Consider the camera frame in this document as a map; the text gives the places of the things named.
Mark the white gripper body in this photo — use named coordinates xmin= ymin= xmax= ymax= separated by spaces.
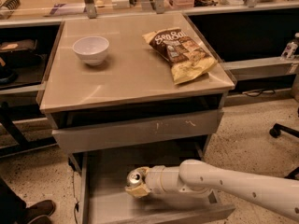
xmin=145 ymin=165 xmax=209 ymax=194

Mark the silver 7up soda can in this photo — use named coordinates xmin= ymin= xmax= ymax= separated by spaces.
xmin=127 ymin=169 xmax=145 ymax=187

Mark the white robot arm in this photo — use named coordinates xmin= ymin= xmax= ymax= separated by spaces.
xmin=125 ymin=160 xmax=299 ymax=221

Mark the open middle drawer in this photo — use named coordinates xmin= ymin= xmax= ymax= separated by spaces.
xmin=78 ymin=141 xmax=235 ymax=224

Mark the grey wooden drawer cabinet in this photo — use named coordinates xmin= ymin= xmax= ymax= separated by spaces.
xmin=40 ymin=13 xmax=235 ymax=171

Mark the closed top drawer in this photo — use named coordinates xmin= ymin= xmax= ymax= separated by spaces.
xmin=52 ymin=109 xmax=223 ymax=154

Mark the brown shoe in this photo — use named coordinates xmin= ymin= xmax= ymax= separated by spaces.
xmin=19 ymin=200 xmax=56 ymax=224

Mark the sea salt chips bag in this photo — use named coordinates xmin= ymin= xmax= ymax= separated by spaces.
xmin=143 ymin=27 xmax=218 ymax=85

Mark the black office chair base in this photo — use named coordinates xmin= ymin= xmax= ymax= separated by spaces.
xmin=269 ymin=107 xmax=299 ymax=181

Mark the white ceramic bowl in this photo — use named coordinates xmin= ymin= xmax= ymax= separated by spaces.
xmin=72 ymin=36 xmax=109 ymax=66

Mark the clear plastic bottle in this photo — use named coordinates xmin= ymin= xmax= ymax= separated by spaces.
xmin=281 ymin=33 xmax=299 ymax=59

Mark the purple white packet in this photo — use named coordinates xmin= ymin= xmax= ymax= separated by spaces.
xmin=50 ymin=3 xmax=86 ymax=16

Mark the black spiral whisk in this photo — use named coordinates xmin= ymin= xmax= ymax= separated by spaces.
xmin=0 ymin=0 xmax=21 ymax=20

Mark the black cable on floor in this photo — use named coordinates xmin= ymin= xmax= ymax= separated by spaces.
xmin=67 ymin=158 xmax=80 ymax=224

